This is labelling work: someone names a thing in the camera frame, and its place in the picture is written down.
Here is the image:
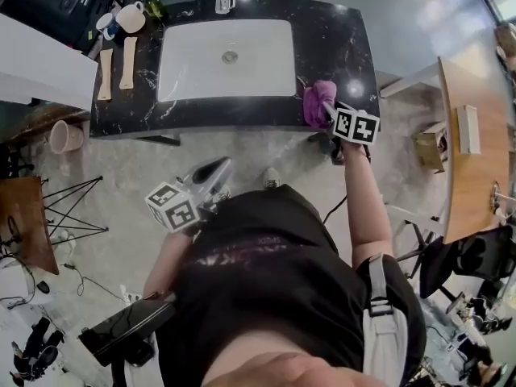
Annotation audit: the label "purple cloth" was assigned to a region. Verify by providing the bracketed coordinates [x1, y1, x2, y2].
[302, 79, 338, 128]

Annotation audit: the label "light wooden desk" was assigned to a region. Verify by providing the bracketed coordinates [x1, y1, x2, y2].
[437, 56, 516, 245]

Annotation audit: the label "black marble vanity unit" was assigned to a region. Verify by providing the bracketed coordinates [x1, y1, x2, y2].
[89, 0, 382, 147]

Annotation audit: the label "grey shoulder bag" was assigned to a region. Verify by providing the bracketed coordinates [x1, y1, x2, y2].
[360, 252, 410, 387]

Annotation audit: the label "person's shoe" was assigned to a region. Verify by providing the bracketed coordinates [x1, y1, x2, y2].
[209, 183, 233, 206]
[261, 166, 282, 191]

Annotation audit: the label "white box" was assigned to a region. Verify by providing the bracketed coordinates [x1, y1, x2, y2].
[455, 105, 481, 156]

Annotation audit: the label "black office chair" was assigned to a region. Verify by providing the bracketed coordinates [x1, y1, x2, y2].
[418, 223, 516, 302]

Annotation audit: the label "black wire table legs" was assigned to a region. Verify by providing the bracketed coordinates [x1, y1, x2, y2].
[40, 175, 110, 241]

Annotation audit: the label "person's right forearm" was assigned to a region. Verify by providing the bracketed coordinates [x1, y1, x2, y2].
[342, 141, 394, 273]

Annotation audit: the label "person's right shoe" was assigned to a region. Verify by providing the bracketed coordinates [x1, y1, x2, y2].
[261, 166, 282, 191]

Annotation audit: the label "black printer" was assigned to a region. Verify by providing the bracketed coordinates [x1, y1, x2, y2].
[0, 0, 104, 54]

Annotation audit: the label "black rectangular box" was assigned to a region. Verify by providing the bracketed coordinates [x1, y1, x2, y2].
[78, 296, 177, 368]

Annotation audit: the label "brown wooden table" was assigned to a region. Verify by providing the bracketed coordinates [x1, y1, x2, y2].
[0, 175, 60, 277]

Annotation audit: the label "white sink basin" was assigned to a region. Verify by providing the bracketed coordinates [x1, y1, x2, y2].
[156, 18, 298, 103]

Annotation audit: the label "person's black t-shirt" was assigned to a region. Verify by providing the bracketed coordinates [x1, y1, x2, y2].
[155, 183, 428, 387]

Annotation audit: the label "person's chin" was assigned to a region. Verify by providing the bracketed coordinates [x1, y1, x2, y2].
[201, 351, 388, 387]

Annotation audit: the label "pink bucket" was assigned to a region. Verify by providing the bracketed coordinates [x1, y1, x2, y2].
[48, 119, 85, 155]

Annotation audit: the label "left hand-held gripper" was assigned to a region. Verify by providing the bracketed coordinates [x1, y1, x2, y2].
[144, 156, 233, 233]

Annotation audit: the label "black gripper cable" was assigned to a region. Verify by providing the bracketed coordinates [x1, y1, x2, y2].
[322, 193, 347, 225]

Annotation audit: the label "blue and white mug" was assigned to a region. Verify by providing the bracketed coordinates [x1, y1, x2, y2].
[95, 12, 121, 40]

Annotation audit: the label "cardboard box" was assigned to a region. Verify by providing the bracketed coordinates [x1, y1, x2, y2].
[411, 121, 448, 175]

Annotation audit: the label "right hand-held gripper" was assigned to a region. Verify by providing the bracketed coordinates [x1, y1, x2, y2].
[321, 101, 381, 147]

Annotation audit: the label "beige mug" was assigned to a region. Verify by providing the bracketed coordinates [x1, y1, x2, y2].
[115, 1, 147, 35]

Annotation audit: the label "dark green soap bottle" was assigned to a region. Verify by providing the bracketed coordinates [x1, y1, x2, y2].
[143, 0, 169, 19]

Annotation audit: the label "person's left forearm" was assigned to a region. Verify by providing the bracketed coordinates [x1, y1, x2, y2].
[143, 230, 194, 298]

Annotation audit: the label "person's left shoe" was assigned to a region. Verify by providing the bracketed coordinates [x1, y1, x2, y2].
[209, 183, 233, 206]

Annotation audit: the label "small metal stand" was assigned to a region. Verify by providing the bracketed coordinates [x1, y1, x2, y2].
[489, 181, 516, 219]

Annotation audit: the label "white desk frame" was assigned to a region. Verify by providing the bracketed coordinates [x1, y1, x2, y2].
[378, 60, 443, 100]

